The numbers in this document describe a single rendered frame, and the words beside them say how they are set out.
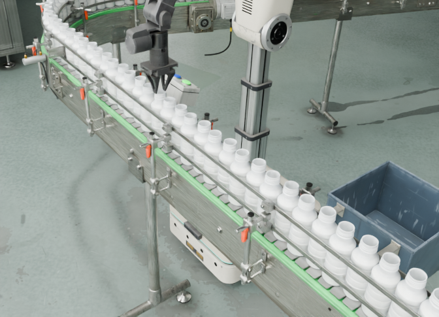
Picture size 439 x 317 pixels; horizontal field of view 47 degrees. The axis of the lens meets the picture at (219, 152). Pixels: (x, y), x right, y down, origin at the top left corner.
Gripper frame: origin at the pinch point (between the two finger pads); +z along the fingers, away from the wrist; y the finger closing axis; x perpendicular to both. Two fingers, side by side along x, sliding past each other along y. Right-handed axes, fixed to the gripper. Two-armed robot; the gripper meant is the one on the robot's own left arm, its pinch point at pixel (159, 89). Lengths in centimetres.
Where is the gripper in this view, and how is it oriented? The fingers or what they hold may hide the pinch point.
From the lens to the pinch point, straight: 163.8
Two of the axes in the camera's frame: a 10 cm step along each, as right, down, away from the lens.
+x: -6.2, -4.6, 6.4
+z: -0.4, 8.3, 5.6
